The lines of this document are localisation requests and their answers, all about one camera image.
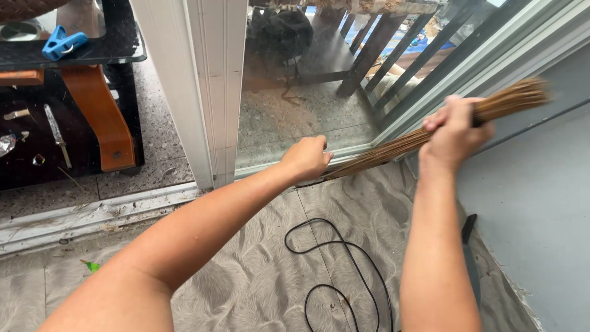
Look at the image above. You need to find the crumpled foil wrapper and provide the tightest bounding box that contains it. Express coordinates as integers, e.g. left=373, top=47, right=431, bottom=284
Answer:
left=0, top=134, right=17, bottom=158

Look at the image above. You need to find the brown stick broom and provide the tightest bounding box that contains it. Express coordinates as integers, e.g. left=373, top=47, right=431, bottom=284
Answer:
left=325, top=77, right=552, bottom=180

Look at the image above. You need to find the brown woven basket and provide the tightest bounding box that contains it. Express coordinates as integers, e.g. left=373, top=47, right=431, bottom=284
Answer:
left=0, top=0, right=71, bottom=23

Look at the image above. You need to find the person's left hand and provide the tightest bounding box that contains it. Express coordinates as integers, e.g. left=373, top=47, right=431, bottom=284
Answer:
left=281, top=135, right=334, bottom=185

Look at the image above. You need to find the metal bowl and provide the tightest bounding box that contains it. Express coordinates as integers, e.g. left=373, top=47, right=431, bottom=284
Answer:
left=0, top=21, right=43, bottom=42

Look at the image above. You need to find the black flat tool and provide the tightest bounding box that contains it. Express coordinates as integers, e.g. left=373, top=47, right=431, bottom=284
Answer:
left=461, top=213, right=482, bottom=309

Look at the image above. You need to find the black bag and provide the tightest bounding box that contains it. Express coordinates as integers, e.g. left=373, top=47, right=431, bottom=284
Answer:
left=248, top=8, right=315, bottom=66

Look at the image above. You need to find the black cable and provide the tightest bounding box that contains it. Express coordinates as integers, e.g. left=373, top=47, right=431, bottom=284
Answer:
left=284, top=218, right=394, bottom=332

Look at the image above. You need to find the white door frame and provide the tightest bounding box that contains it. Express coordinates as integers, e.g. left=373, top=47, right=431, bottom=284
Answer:
left=130, top=0, right=250, bottom=190

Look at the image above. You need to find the blue plastic clamp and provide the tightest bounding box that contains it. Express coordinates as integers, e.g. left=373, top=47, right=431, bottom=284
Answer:
left=41, top=25, right=89, bottom=62

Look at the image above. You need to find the black table with wooden legs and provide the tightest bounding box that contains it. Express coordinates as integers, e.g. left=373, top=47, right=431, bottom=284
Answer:
left=0, top=0, right=148, bottom=191

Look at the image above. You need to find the silver knife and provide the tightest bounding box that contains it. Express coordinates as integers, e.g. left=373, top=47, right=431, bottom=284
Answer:
left=43, top=104, right=73, bottom=169

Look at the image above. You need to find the dirty metal door track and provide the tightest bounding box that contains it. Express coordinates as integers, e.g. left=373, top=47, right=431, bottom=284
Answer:
left=0, top=182, right=204, bottom=255

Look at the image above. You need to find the person's right hand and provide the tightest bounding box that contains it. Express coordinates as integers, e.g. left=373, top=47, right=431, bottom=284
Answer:
left=419, top=94, right=496, bottom=172

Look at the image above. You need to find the dark wooden table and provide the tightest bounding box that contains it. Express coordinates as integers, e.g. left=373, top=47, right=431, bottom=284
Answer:
left=295, top=0, right=439, bottom=98

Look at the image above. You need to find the glass sliding door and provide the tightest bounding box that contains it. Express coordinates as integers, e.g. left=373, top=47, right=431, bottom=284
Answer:
left=234, top=0, right=535, bottom=180

